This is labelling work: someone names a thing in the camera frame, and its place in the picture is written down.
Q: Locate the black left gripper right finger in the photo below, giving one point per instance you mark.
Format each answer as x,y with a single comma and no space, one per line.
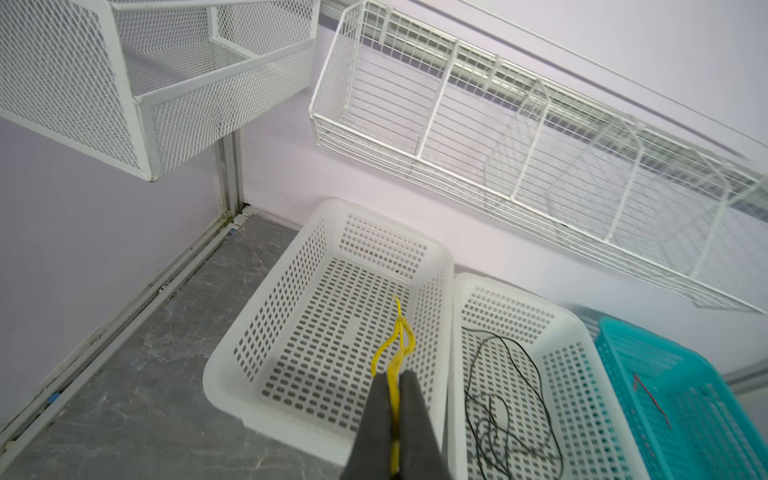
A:
420,455

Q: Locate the white plastic basket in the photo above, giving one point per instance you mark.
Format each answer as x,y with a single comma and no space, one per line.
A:
528,396
297,362

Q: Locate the white wire wall shelf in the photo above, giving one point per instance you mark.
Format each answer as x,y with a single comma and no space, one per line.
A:
422,105

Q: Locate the white mesh wall box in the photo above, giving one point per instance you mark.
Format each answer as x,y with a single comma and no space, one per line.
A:
146,85

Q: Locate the middle white plastic basket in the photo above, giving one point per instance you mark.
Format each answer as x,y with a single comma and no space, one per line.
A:
528,396

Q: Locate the teal plastic basket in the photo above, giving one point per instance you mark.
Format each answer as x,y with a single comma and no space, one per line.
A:
684,418

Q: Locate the left white plastic basket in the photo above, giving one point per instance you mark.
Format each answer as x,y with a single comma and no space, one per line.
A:
297,362

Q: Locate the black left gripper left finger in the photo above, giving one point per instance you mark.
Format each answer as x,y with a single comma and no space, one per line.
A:
370,456

